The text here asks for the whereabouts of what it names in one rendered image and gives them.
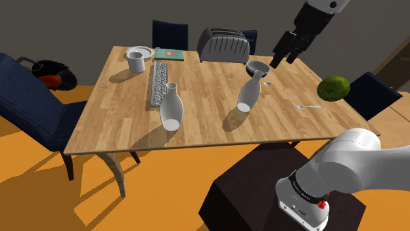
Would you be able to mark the slim white vase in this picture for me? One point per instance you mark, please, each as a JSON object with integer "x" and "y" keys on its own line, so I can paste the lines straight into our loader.
{"x": 250, "y": 92}

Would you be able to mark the green round fruit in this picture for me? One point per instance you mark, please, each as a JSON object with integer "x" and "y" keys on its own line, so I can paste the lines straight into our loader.
{"x": 333, "y": 88}

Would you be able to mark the dark robot stand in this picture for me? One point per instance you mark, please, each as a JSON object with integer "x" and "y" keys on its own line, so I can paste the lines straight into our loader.
{"x": 250, "y": 182}

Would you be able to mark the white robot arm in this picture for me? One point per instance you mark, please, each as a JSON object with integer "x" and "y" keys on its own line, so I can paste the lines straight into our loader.
{"x": 344, "y": 163}

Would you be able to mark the long silver spoon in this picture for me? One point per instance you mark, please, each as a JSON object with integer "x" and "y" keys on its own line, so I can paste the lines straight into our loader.
{"x": 304, "y": 106}

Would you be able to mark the grey patterned long tray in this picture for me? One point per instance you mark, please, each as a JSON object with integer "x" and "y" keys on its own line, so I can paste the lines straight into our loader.
{"x": 159, "y": 81}

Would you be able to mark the white plate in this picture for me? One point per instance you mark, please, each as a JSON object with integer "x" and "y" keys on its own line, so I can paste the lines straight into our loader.
{"x": 147, "y": 51}

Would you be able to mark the wooden dining table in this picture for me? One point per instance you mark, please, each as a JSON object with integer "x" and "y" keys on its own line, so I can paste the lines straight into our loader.
{"x": 205, "y": 105}

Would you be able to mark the light wooden furniture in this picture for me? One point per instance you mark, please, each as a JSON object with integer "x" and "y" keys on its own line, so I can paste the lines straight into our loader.
{"x": 389, "y": 124}

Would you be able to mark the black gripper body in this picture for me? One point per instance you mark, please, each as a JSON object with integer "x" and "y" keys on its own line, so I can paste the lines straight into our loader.
{"x": 312, "y": 20}

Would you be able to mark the green book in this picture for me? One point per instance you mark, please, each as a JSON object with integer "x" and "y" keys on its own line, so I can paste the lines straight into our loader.
{"x": 169, "y": 54}

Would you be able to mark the wide white vase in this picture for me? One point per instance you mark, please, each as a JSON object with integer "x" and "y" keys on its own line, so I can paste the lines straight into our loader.
{"x": 171, "y": 108}

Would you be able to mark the small silver spoon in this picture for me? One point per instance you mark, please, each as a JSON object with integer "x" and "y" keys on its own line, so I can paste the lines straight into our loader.
{"x": 266, "y": 84}

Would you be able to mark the grey toaster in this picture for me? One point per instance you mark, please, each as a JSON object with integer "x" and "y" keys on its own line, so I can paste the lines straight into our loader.
{"x": 224, "y": 48}

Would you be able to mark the black and red round appliance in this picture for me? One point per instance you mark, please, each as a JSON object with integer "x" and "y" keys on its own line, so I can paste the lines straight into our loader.
{"x": 53, "y": 76}

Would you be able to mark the white cup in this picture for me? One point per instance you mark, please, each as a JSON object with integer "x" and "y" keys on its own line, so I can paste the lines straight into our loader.
{"x": 136, "y": 64}

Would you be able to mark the grey bowl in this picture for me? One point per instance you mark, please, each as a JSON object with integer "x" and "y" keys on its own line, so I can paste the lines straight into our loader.
{"x": 256, "y": 65}

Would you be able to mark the dark blue chair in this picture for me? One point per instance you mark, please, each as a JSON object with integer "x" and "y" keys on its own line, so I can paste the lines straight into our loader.
{"x": 169, "y": 35}
{"x": 371, "y": 94}
{"x": 28, "y": 102}
{"x": 253, "y": 40}

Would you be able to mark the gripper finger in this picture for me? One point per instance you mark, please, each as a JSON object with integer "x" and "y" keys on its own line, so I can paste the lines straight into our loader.
{"x": 283, "y": 48}
{"x": 298, "y": 48}

